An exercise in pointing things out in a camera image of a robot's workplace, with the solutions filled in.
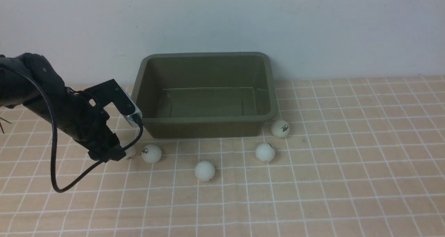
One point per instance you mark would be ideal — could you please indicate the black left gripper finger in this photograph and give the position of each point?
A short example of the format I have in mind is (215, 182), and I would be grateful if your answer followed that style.
(113, 153)
(96, 154)

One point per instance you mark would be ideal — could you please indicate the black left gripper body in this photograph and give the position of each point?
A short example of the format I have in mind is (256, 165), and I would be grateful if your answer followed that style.
(82, 121)

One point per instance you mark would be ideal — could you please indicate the white ping-pong ball printed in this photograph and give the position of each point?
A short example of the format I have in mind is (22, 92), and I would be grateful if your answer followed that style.
(151, 154)
(280, 128)

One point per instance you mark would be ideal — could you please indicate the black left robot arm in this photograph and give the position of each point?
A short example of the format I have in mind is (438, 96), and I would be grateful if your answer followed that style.
(31, 81)

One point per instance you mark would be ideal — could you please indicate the olive green plastic bin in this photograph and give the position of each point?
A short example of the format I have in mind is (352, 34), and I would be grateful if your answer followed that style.
(205, 95)

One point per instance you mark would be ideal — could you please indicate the beige checkered tablecloth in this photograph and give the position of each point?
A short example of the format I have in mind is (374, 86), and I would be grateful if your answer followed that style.
(364, 157)

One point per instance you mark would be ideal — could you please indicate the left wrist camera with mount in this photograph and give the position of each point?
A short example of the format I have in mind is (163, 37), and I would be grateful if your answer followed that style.
(111, 92)

